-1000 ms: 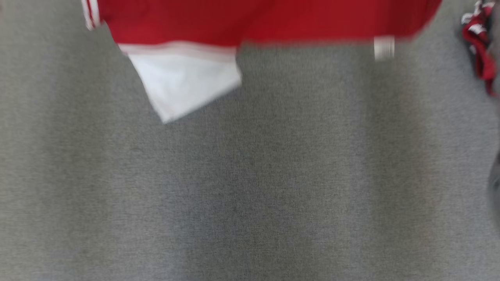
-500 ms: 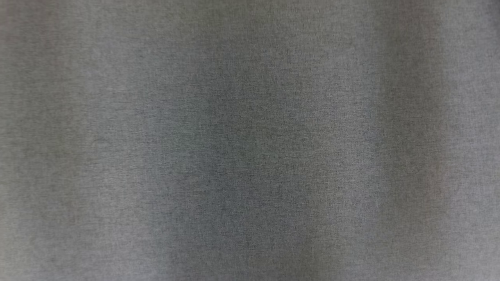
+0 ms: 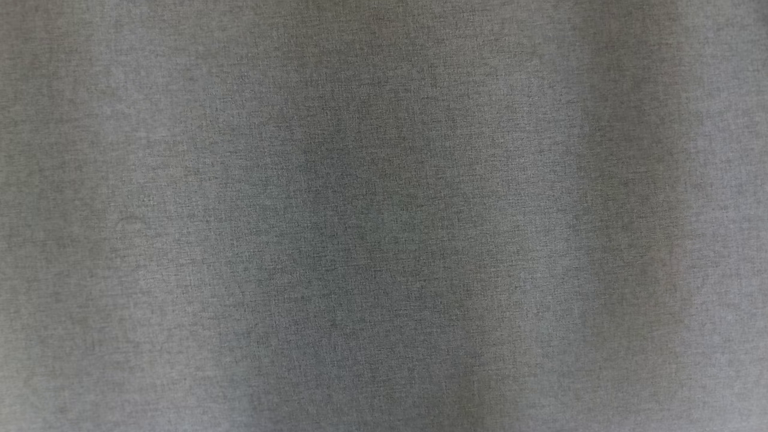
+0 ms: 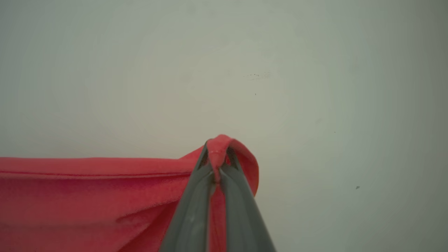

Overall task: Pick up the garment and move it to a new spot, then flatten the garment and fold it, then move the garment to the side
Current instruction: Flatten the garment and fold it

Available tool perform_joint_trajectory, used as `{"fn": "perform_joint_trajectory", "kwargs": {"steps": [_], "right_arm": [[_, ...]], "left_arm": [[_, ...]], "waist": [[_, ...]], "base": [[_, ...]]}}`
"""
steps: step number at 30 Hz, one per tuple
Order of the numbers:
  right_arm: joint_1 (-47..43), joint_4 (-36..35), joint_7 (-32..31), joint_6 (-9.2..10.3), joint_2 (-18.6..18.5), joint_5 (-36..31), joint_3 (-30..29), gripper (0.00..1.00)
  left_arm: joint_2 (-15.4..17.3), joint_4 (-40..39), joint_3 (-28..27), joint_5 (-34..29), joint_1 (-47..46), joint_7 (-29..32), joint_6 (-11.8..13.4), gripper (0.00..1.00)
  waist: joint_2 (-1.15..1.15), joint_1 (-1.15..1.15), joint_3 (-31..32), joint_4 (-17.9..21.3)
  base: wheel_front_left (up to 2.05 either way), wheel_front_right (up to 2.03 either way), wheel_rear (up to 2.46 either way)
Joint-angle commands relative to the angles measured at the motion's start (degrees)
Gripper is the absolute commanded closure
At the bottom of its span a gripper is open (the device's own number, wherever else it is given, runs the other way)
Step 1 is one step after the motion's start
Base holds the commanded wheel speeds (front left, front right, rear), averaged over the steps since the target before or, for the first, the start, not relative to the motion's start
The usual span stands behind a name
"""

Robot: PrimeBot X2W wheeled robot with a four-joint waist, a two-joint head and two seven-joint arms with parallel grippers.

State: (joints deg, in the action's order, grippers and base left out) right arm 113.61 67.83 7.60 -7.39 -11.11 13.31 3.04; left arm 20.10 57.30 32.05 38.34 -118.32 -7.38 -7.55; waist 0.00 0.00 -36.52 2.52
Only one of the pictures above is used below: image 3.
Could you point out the grey fabric sofa seat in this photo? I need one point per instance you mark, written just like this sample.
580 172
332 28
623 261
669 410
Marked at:
384 216

